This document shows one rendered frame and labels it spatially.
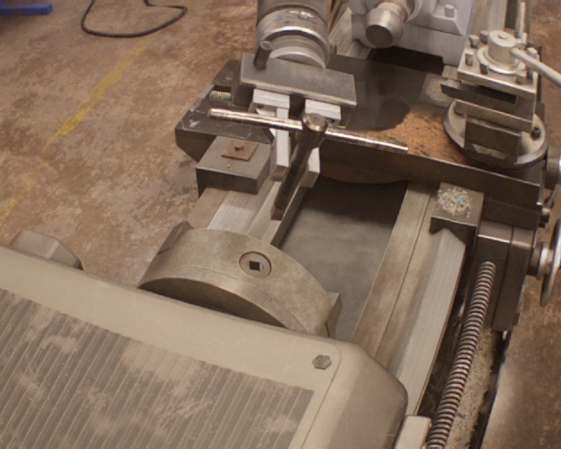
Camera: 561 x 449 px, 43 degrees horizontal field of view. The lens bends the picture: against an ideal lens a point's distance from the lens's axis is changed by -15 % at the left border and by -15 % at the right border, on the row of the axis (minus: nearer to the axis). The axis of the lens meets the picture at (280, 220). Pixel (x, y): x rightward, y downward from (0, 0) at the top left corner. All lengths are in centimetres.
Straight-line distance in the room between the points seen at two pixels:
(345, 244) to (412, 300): 30
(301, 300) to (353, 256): 70
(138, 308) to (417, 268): 81
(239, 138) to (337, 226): 26
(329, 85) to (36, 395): 48
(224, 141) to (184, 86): 183
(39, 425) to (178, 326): 18
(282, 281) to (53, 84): 294
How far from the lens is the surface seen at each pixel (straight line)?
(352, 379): 68
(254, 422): 64
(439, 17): 197
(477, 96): 147
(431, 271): 143
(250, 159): 162
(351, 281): 159
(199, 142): 172
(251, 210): 157
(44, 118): 353
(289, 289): 94
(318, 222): 170
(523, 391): 235
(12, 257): 82
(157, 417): 65
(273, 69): 89
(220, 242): 96
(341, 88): 90
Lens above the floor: 188
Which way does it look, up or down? 42 degrees down
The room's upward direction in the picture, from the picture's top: 3 degrees counter-clockwise
